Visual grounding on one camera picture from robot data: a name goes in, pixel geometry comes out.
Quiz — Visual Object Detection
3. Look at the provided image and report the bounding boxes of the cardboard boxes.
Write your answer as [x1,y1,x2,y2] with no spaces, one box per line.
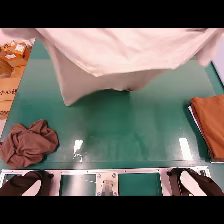
[0,39,34,122]

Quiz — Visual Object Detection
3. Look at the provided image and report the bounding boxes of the silver frame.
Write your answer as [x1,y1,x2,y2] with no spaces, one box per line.
[0,166,212,197]

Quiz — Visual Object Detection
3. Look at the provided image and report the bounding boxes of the brown garment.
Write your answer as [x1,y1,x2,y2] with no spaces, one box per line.
[0,119,60,170]

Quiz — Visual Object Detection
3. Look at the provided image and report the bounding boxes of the orange garment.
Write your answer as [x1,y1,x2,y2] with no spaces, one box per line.
[189,94,224,162]

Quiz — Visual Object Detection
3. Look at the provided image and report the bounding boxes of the white T-shirt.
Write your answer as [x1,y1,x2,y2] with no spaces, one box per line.
[0,27,224,107]

